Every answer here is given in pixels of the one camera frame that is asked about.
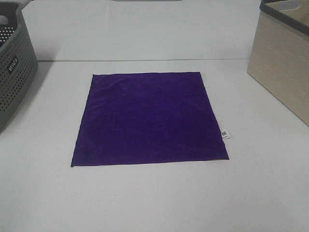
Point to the purple microfibre towel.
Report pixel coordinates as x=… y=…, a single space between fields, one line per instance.
x=142 y=118

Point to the white towel label tag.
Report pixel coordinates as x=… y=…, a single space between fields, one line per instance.
x=225 y=134

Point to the beige bin with grey rim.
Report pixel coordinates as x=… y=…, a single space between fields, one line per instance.
x=279 y=59

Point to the grey perforated plastic basket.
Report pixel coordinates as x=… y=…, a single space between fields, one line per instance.
x=18 y=62

